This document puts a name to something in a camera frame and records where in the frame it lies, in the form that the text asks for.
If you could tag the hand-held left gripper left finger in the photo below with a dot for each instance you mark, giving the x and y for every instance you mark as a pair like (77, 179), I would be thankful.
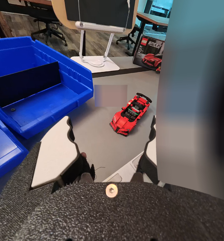
(53, 150)

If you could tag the red lego car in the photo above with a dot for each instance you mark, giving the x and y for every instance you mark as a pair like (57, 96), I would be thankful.
(121, 120)

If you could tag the blue bin with black divider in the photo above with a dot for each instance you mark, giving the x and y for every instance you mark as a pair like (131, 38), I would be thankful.
(48, 105)

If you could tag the black panel on white stand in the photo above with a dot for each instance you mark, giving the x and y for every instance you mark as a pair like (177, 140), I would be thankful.
(96, 11)

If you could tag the blue plastic storage bin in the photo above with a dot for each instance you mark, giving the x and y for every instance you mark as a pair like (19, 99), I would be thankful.
(2, 150)

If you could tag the long dark desk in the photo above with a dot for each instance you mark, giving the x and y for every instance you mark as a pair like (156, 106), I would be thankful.
(153, 17)

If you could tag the lego instruction booklet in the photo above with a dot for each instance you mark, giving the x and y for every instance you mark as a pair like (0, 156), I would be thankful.
(123, 171)

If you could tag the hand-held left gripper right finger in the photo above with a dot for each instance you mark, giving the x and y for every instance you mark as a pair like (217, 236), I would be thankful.
(153, 152)

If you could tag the black office chair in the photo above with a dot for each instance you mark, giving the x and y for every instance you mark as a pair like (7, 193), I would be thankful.
(127, 38)
(48, 20)

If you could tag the lego minifigure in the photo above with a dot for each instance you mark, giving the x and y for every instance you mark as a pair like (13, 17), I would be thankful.
(157, 70)

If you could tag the lego set box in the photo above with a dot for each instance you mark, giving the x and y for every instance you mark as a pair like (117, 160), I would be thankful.
(151, 47)

